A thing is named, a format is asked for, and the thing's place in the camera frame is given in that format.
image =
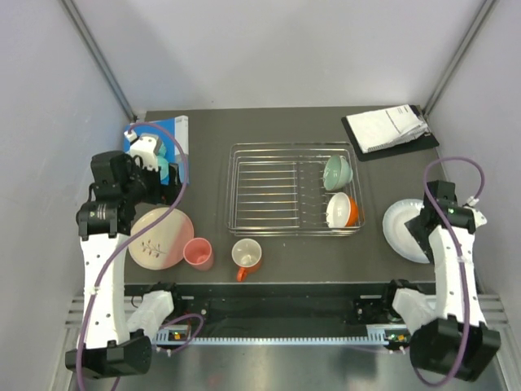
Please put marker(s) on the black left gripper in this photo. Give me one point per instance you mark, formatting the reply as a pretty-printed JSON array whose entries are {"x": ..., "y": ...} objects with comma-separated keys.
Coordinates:
[{"x": 162, "y": 194}]

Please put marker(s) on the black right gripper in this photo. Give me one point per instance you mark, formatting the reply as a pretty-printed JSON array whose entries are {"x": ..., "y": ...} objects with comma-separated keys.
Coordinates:
[{"x": 414, "y": 226}]

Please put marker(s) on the white plate blue rim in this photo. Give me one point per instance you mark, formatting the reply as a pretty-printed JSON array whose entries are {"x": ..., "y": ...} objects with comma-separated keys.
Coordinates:
[{"x": 396, "y": 232}]

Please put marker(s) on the white bowl orange outside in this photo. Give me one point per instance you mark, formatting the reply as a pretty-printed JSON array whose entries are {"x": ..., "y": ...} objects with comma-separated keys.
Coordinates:
[{"x": 342, "y": 211}]

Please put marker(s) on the mint green ceramic bowl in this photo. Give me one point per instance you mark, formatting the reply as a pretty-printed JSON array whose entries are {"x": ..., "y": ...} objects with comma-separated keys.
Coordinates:
[{"x": 337, "y": 174}]

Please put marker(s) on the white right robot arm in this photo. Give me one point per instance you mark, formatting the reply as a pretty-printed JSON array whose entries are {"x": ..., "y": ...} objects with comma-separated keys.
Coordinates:
[{"x": 450, "y": 337}]

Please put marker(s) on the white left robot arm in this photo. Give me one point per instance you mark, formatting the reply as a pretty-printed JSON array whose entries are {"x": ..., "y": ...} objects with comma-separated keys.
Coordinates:
[{"x": 110, "y": 344}]

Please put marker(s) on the blue book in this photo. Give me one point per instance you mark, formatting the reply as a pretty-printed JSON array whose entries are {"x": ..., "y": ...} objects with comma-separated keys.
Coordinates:
[{"x": 178, "y": 128}]

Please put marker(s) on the pink plate with leaf motif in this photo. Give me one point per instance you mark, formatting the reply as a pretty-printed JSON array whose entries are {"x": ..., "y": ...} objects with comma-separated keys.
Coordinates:
[{"x": 162, "y": 246}]

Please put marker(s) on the pink plastic cup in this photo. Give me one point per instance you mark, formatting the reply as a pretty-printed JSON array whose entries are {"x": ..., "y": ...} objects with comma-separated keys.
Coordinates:
[{"x": 198, "y": 253}]

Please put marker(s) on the black clipboard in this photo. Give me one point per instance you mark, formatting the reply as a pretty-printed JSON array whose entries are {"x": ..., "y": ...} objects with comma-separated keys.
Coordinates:
[{"x": 425, "y": 142}]

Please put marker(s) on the orange ceramic mug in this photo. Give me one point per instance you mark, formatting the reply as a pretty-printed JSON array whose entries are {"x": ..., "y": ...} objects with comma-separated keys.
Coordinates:
[{"x": 247, "y": 256}]

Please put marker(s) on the white paper stack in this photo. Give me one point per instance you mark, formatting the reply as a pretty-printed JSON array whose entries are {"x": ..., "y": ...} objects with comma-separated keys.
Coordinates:
[{"x": 385, "y": 128}]

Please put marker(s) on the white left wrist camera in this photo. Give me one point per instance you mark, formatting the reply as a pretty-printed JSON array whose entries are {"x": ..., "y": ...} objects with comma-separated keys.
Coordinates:
[{"x": 143, "y": 149}]

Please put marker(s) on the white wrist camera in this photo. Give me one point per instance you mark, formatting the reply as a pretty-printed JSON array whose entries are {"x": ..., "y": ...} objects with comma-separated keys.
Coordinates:
[
  {"x": 475, "y": 218},
  {"x": 143, "y": 149}
]

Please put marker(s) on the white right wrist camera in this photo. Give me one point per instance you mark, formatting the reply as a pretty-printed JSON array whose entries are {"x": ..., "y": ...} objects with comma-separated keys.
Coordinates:
[{"x": 475, "y": 218}]

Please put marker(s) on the chrome wire dish rack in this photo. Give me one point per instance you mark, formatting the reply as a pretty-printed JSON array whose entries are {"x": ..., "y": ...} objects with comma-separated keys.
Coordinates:
[{"x": 277, "y": 189}]

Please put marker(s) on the grey slotted cable duct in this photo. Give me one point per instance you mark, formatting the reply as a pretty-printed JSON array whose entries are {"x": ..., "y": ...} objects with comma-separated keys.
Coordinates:
[{"x": 370, "y": 335}]

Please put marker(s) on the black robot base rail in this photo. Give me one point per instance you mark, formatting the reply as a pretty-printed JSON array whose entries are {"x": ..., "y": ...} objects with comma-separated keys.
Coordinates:
[{"x": 277, "y": 309}]

